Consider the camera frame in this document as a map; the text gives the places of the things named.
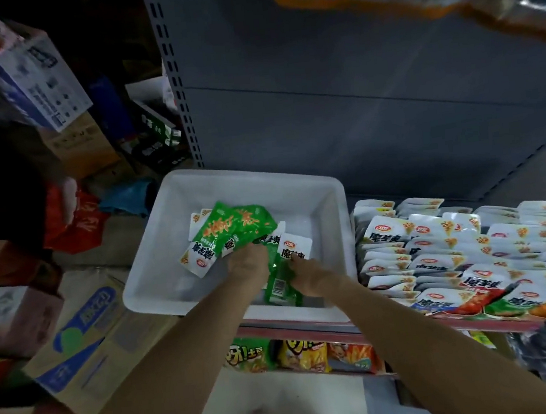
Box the person's left hand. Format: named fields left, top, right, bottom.
left=221, top=242, right=275, bottom=298

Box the person's right hand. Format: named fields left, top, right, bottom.
left=286, top=252, right=344, bottom=303

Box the green konjac snack packet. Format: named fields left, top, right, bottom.
left=482, top=278, right=546, bottom=321
left=261, top=246, right=299, bottom=310

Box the pile of snack packets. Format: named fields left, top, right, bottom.
left=174, top=193, right=321, bottom=319

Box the gold display box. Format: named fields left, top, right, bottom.
left=350, top=195, right=420, bottom=303

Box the white plastic bin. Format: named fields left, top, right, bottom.
left=111, top=152, right=364, bottom=345

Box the blue display box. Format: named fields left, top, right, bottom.
left=394, top=191, right=484, bottom=318

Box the blue konjac snack packet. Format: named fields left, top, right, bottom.
left=410, top=283, right=480, bottom=317

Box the red konjac snack packet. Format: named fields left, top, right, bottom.
left=450, top=262, right=517, bottom=318

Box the red display box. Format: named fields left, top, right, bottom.
left=439, top=200, right=533, bottom=318

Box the green display box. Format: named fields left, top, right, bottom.
left=472, top=199, right=546, bottom=322

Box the person's left forearm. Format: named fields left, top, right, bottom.
left=30, top=274, right=276, bottom=414

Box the person's right forearm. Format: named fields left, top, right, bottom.
left=314, top=254, right=546, bottom=414

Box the blue print cardboard carton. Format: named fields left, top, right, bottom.
left=13, top=262, right=189, bottom=414

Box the plain brown cardboard carton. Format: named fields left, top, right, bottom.
left=38, top=109, right=123, bottom=184

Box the white blue carton box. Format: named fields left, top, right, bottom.
left=0, top=10, right=97, bottom=139

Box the row of orange chip bags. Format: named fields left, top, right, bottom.
left=223, top=322, right=379, bottom=390

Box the blue plastic bag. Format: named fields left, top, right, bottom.
left=97, top=176, right=158, bottom=220

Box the black green carton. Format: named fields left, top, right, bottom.
left=126, top=78, right=190, bottom=171

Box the red plastic bag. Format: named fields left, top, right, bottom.
left=39, top=176, right=114, bottom=259

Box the pale printed carton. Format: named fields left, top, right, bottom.
left=0, top=278, right=71, bottom=363

